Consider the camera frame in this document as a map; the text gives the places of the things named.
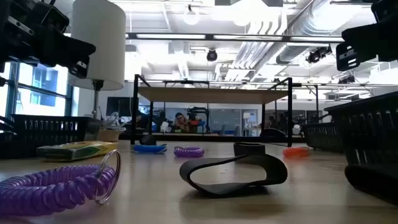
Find person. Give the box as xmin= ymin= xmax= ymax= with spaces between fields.
xmin=172 ymin=111 xmax=191 ymax=133

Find wooden shelf riser black legs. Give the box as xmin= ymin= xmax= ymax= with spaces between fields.
xmin=132 ymin=73 xmax=295 ymax=147

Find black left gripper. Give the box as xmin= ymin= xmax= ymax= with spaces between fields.
xmin=0 ymin=0 xmax=96 ymax=78

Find black ceiling-mounted camera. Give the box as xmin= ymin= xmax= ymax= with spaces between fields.
xmin=306 ymin=45 xmax=333 ymax=65
xmin=338 ymin=75 xmax=356 ymax=85

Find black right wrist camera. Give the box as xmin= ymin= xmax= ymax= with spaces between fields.
xmin=371 ymin=0 xmax=398 ymax=23

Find round white pendant lamp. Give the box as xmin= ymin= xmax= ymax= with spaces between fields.
xmin=183 ymin=4 xmax=201 ymax=26

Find orange coil wristband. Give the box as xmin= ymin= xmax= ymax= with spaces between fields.
xmin=282 ymin=146 xmax=312 ymax=158

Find yellow green crayon box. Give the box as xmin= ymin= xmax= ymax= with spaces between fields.
xmin=36 ymin=141 xmax=118 ymax=162

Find round beige base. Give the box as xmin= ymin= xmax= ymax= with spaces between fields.
xmin=97 ymin=129 xmax=121 ymax=142

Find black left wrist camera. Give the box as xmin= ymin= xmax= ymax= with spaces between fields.
xmin=32 ymin=1 xmax=70 ymax=34

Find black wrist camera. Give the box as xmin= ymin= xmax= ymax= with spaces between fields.
xmin=32 ymin=1 xmax=70 ymax=34
xmin=371 ymin=0 xmax=398 ymax=23

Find black overhead frame bar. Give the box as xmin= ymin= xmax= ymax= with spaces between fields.
xmin=126 ymin=32 xmax=346 ymax=44

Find window with dark frame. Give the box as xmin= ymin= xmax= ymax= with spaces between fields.
xmin=0 ymin=62 xmax=74 ymax=118

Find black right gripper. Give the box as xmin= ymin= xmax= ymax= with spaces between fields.
xmin=335 ymin=14 xmax=398 ymax=72

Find purple coil wristband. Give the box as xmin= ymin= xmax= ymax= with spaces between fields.
xmin=173 ymin=146 xmax=205 ymax=159
xmin=0 ymin=149 xmax=121 ymax=217

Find black monitor screen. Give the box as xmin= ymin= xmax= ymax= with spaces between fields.
xmin=106 ymin=96 xmax=135 ymax=118

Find black plastic slotted basket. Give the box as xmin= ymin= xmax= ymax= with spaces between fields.
xmin=324 ymin=91 xmax=398 ymax=175
xmin=302 ymin=122 xmax=345 ymax=153
xmin=11 ymin=114 xmax=102 ymax=150

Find black chair back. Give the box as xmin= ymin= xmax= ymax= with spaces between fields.
xmin=259 ymin=128 xmax=287 ymax=139

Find white shade table lamp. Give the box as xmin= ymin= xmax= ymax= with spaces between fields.
xmin=67 ymin=0 xmax=127 ymax=121

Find small black cylinder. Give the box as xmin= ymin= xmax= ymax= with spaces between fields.
xmin=233 ymin=142 xmax=267 ymax=157

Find blue coil wristband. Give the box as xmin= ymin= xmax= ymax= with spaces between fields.
xmin=133 ymin=143 xmax=168 ymax=155

